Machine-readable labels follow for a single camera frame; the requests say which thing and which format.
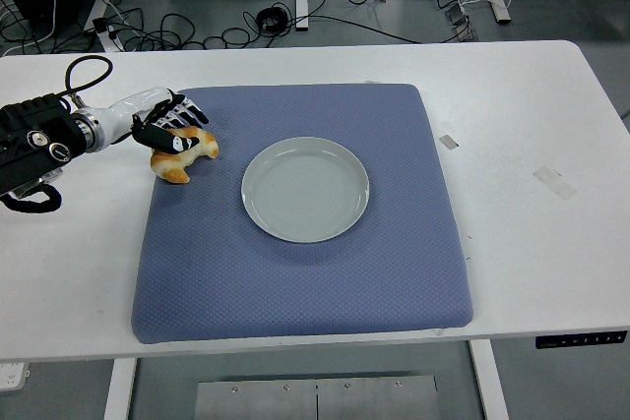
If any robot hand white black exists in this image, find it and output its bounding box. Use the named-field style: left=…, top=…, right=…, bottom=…
left=97, top=87, right=210, bottom=154

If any croissant bread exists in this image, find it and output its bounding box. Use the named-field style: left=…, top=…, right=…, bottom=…
left=150, top=126, right=220, bottom=185

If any blue quilted mat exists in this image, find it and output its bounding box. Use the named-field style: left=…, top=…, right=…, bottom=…
left=131, top=83, right=475, bottom=346

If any grey round plate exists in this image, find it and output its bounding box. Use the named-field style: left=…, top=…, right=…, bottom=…
left=240, top=136, right=371, bottom=244

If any white table leg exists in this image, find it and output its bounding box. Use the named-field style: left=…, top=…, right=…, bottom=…
left=102, top=357, right=140, bottom=420
left=468, top=339, right=511, bottom=420

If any white power strip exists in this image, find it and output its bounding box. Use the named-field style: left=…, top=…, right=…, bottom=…
left=0, top=362, right=30, bottom=393

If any grey metal plate with screws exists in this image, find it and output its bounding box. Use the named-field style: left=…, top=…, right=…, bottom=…
left=194, top=374, right=439, bottom=420

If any grey foot pedal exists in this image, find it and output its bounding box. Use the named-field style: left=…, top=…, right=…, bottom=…
left=444, top=3, right=479, bottom=43

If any large clear tape piece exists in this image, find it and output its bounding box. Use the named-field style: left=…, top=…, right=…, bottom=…
left=533, top=165, right=579, bottom=201

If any black table control panel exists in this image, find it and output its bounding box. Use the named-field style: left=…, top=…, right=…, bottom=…
left=535, top=330, right=630, bottom=350

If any coiled black cable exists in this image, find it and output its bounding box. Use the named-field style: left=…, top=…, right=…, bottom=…
left=256, top=5, right=293, bottom=36

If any long black floor cable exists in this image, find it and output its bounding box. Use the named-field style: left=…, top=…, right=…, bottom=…
left=283, top=14, right=424, bottom=45

